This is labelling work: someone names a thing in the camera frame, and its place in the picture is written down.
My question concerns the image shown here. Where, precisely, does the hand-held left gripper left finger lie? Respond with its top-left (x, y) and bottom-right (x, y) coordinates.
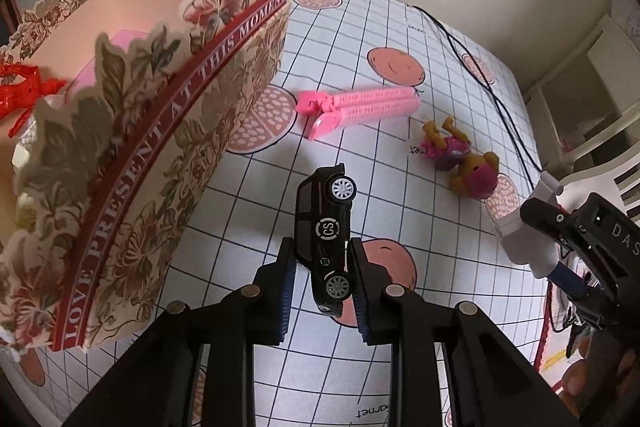
top-left (65, 237), bottom-right (296, 427)

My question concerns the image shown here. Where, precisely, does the floral paper gift box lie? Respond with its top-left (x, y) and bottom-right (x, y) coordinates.
top-left (0, 0), bottom-right (292, 353)

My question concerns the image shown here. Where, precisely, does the pink hair roller clip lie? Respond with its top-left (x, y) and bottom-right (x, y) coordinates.
top-left (295, 87), bottom-right (421, 142)

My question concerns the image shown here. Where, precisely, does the person's right hand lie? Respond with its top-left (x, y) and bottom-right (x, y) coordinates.
top-left (560, 322), bottom-right (640, 418)

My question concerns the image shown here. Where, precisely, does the red robot toy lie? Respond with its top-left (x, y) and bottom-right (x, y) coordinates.
top-left (0, 63), bottom-right (67, 138)

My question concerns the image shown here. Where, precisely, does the white wooden rack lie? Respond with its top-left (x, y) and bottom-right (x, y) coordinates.
top-left (522, 14), bottom-right (640, 228)

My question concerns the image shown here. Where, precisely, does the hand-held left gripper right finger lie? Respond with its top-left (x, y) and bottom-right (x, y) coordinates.
top-left (347, 237), bottom-right (583, 427)

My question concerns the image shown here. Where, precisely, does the black toy car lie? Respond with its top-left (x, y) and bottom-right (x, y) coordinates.
top-left (295, 163), bottom-right (360, 319)

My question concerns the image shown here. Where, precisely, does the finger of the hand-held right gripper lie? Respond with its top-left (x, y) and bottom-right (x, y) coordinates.
top-left (520, 194), bottom-right (596, 258)
top-left (547, 257), bottom-right (593, 303)

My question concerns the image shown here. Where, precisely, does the white plastic case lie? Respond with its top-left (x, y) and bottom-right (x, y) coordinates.
top-left (494, 172), bottom-right (571, 279)

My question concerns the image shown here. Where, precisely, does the black cable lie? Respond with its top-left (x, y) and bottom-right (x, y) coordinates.
top-left (410, 5), bottom-right (543, 172)
top-left (425, 14), bottom-right (531, 158)

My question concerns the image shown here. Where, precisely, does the pink doll toy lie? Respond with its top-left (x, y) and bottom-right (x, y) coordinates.
top-left (420, 117), bottom-right (501, 200)

